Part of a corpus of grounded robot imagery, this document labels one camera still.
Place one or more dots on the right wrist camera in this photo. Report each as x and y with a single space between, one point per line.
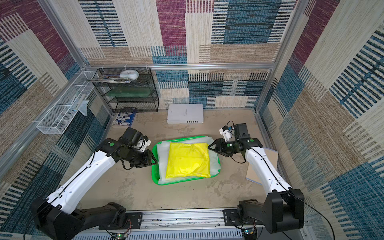
238 132

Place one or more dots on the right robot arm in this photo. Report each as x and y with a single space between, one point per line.
283 208

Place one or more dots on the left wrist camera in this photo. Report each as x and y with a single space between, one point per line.
135 139

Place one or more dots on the blue printed packet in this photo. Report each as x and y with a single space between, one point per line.
124 119

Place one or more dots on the white flat box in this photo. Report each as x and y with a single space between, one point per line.
185 114

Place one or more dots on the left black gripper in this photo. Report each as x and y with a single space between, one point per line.
147 160

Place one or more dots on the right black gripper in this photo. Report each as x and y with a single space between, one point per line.
224 147

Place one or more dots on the white round object on shelf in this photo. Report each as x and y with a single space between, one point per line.
129 75

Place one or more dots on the cardboard box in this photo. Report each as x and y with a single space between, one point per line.
272 156

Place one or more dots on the magazines on shelf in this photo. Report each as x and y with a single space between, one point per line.
111 79

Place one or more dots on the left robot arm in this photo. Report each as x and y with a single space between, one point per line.
57 216

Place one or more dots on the black wire shelf rack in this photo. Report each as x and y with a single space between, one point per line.
140 95

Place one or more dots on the small yellow raincoat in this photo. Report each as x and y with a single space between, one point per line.
188 160

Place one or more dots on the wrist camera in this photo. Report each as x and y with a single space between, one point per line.
238 132
135 139

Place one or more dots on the white wire wall basket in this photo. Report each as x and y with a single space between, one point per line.
70 102

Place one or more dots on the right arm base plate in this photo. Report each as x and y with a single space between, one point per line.
232 218

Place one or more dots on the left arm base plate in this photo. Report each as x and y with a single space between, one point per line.
133 221

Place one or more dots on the aluminium front rail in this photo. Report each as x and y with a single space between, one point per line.
185 224

